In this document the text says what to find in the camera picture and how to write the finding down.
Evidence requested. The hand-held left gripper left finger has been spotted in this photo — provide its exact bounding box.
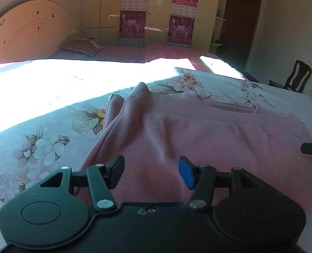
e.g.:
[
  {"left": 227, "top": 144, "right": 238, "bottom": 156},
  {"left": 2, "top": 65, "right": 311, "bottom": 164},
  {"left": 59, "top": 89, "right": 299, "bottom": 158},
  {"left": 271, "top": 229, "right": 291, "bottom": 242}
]
[{"left": 40, "top": 155, "right": 125, "bottom": 212}]

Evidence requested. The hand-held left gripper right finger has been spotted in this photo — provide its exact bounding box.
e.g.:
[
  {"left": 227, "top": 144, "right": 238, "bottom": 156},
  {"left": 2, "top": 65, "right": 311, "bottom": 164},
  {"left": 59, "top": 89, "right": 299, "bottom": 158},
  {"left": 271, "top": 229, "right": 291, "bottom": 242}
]
[{"left": 178, "top": 156, "right": 274, "bottom": 212}]

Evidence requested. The pink long-sleeved sweater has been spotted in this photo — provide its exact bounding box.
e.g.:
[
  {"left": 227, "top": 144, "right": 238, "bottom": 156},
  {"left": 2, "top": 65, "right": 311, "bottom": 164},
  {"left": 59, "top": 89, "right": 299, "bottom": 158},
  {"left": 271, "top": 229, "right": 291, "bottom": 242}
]
[{"left": 75, "top": 82, "right": 312, "bottom": 214}]

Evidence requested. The dark wooden chair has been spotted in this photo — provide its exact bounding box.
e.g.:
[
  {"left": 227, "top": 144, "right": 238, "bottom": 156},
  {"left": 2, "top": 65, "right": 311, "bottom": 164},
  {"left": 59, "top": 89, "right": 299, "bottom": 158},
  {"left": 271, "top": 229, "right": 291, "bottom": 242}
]
[{"left": 268, "top": 60, "right": 312, "bottom": 93}]

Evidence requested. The floral bedsheet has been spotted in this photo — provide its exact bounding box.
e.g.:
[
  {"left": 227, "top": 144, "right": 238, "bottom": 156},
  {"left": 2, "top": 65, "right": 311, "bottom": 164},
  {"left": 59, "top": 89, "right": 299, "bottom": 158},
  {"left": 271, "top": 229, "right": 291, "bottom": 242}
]
[{"left": 0, "top": 58, "right": 312, "bottom": 253}]

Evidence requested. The pink checked bedsheet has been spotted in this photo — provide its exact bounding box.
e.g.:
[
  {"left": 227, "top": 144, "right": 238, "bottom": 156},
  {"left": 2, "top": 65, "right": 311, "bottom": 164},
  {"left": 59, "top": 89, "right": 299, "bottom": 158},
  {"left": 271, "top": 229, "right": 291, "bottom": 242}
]
[{"left": 49, "top": 44, "right": 245, "bottom": 79}]

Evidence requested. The striped pillow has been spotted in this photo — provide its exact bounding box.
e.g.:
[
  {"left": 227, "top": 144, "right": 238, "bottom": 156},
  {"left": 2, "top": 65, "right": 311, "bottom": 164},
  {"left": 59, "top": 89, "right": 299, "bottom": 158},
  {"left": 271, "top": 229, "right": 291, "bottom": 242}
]
[{"left": 61, "top": 38, "right": 105, "bottom": 57}]

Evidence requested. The dark wooden door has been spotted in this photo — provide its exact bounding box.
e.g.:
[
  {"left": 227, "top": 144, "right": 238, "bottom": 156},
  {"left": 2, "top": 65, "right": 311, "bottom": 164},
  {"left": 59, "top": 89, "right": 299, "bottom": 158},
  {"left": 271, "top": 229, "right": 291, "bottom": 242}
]
[{"left": 226, "top": 0, "right": 262, "bottom": 71}]

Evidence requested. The cream corner shelf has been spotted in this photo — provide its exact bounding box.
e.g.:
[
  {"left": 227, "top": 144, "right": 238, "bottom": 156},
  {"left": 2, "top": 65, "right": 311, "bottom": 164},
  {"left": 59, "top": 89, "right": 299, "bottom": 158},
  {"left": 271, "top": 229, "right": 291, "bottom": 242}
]
[{"left": 209, "top": 0, "right": 232, "bottom": 54}]

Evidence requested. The wooden arched headboard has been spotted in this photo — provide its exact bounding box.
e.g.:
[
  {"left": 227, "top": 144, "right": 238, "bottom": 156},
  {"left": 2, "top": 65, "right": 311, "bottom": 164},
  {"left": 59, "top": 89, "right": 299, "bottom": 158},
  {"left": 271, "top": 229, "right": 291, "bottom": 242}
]
[{"left": 0, "top": 0, "right": 71, "bottom": 66}]

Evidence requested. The cream wardrobe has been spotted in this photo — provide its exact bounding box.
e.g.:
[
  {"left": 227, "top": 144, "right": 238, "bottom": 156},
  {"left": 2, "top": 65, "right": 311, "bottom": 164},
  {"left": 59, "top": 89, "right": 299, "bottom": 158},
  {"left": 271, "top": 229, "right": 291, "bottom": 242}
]
[{"left": 83, "top": 0, "right": 222, "bottom": 53}]

